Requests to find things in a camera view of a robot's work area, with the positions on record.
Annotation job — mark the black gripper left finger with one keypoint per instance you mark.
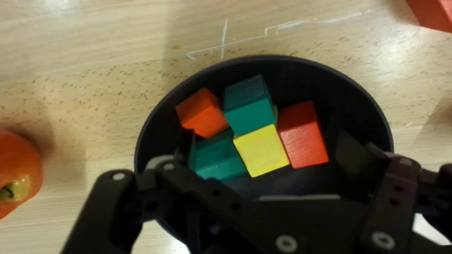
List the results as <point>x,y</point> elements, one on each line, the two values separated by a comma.
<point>185,145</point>

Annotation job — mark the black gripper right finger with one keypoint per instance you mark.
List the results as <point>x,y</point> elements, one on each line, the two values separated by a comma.
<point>356,155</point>

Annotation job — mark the red plastic apple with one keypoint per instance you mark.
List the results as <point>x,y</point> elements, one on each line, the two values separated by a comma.
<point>21,170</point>

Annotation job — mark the orange-red wooden cube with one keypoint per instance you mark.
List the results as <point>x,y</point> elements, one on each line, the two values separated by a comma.
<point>301,134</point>
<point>435,14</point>

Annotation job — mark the black bowl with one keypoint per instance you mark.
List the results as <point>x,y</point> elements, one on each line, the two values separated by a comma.
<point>340,104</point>

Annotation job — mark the green wooden block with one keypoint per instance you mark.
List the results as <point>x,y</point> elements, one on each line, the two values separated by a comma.
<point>216,156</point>

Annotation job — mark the orange-red wooden block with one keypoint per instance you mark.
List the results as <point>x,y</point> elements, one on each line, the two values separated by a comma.
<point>201,112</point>

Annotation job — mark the yellow wooden cube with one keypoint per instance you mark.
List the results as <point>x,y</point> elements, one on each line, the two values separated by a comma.
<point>261,151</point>

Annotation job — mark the teal wooden cube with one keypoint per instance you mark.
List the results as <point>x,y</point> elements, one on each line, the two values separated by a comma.
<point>247,105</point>

